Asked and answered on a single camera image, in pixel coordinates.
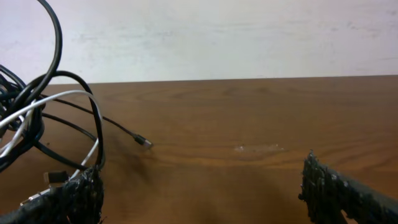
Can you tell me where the short black usb cable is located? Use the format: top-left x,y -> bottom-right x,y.
0,65 -> 154,150

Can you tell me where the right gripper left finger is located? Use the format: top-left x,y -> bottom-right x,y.
1,166 -> 104,224

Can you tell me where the white usb cable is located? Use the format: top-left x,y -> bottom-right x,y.
0,90 -> 104,206

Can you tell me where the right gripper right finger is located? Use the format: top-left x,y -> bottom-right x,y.
298,151 -> 397,224

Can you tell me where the long black usb cable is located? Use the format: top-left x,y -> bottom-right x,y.
0,0 -> 106,184

